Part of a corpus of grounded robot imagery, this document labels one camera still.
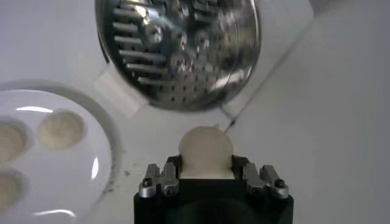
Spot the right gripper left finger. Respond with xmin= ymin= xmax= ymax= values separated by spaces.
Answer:
xmin=138 ymin=155 xmax=183 ymax=198

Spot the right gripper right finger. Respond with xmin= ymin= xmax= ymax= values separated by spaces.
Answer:
xmin=231 ymin=155 xmax=289 ymax=200

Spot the white steamed baozi bun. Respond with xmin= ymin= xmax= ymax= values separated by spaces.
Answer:
xmin=37 ymin=111 xmax=86 ymax=150
xmin=178 ymin=124 xmax=235 ymax=180
xmin=0 ymin=170 xmax=28 ymax=211
xmin=0 ymin=120 xmax=33 ymax=164

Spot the perforated steel steamer basket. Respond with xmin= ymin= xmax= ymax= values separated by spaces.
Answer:
xmin=94 ymin=0 xmax=262 ymax=112

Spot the round white plate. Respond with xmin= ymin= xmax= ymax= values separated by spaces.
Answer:
xmin=0 ymin=79 xmax=124 ymax=224

